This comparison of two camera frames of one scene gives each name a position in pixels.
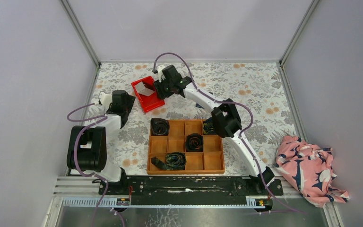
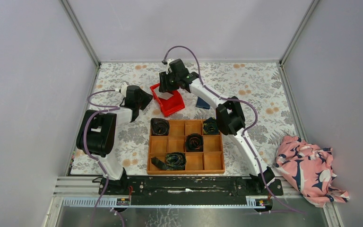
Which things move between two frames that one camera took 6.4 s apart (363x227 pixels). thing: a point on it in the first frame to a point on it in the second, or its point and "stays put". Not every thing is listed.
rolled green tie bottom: x=174 y=161 stays put
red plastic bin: x=147 y=103 to x=171 y=105
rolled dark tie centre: x=194 y=142 stays put
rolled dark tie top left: x=159 y=126 stays put
